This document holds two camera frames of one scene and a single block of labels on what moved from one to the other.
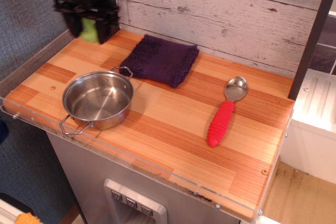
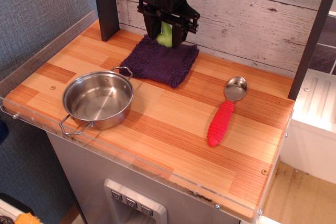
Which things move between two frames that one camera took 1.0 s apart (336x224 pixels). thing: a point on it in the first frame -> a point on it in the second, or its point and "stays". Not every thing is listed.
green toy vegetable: (89, 33) -> (165, 36)
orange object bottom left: (27, 218) stays
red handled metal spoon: (235, 89) stays
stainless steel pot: (101, 99) stays
